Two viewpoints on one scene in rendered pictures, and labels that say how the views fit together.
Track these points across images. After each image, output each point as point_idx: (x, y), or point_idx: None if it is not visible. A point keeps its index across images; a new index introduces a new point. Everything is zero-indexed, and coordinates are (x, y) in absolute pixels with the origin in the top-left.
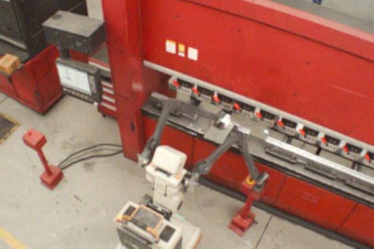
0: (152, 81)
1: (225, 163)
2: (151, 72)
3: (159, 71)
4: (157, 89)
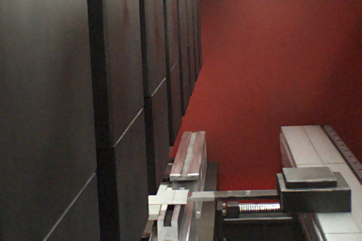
0: (227, 103)
1: None
2: (220, 54)
3: (279, 88)
4: (264, 168)
